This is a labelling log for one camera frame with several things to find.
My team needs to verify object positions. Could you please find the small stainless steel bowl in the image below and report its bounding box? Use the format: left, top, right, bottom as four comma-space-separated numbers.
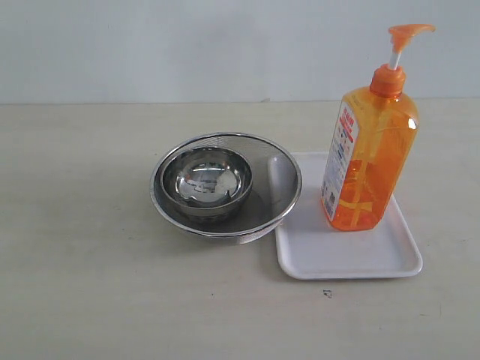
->
160, 145, 253, 221

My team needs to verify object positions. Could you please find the white rectangular plastic tray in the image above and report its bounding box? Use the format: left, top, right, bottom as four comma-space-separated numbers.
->
274, 151, 423, 280

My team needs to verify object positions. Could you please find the orange pump soap bottle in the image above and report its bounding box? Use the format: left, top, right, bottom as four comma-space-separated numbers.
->
320, 24, 436, 232

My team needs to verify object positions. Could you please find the steel mesh strainer basket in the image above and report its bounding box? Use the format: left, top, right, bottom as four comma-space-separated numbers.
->
150, 132, 302, 244

